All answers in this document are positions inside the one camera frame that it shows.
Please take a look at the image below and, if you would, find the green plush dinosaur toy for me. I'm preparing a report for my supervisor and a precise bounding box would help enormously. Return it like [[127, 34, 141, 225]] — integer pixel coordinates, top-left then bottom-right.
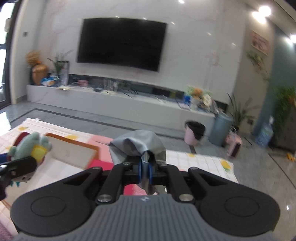
[[9, 131, 53, 187]]

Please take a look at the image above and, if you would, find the grey silver cloth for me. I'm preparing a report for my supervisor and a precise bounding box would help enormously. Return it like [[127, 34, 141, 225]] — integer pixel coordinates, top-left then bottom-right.
[[109, 130, 166, 195]]

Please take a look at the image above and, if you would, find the red box lid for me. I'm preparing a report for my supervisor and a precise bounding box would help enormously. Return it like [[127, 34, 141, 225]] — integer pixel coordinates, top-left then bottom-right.
[[87, 159, 114, 171]]

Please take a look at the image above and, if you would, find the lemon pattern checked tablecloth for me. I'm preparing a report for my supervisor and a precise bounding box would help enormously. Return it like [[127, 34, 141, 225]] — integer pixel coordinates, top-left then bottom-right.
[[1, 118, 237, 240]]

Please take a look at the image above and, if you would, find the pink restaurant placemat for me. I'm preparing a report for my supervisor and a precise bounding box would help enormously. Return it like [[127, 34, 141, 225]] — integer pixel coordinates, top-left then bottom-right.
[[88, 135, 146, 196]]

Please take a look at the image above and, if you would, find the orange white cardboard box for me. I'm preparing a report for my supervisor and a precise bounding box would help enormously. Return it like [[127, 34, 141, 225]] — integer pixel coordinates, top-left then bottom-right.
[[45, 133, 99, 169]]

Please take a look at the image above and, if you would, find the pink trash bin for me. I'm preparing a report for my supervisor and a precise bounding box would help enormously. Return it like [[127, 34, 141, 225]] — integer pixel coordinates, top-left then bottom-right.
[[184, 120, 206, 146]]

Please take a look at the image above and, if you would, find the marble TV console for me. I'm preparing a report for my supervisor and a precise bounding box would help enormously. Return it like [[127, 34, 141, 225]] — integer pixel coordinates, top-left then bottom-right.
[[27, 85, 215, 135]]

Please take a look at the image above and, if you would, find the pink space heater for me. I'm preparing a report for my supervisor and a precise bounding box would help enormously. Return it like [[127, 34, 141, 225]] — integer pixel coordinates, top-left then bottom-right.
[[225, 126, 242, 158]]

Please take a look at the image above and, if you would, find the grey-blue pedal bin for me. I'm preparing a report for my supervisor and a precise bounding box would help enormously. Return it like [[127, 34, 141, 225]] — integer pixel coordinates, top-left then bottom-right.
[[208, 113, 233, 146]]

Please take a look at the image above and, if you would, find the teddy bear toy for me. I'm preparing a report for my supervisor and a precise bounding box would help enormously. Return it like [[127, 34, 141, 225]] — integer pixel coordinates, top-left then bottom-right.
[[191, 88, 203, 99]]

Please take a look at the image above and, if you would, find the potted green plant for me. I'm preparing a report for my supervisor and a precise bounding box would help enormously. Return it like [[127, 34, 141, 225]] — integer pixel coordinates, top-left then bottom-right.
[[227, 94, 260, 133]]

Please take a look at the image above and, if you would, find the golden vase with dried flowers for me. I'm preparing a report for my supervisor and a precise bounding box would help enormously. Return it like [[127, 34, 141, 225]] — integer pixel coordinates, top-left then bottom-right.
[[26, 51, 48, 85]]

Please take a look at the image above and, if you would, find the blue water bottle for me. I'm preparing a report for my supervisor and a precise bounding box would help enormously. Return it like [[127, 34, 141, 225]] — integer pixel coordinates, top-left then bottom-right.
[[255, 116, 274, 148]]

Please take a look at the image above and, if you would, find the grey drawer cabinet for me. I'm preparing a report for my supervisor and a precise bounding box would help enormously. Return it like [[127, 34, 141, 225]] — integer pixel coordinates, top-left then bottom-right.
[[271, 107, 296, 153]]

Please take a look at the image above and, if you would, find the black wall television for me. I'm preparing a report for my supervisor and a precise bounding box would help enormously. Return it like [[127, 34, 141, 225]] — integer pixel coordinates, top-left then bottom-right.
[[77, 18, 167, 72]]

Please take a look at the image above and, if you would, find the framed wall picture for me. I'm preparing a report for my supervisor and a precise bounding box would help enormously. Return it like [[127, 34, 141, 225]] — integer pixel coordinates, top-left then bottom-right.
[[250, 31, 269, 56]]

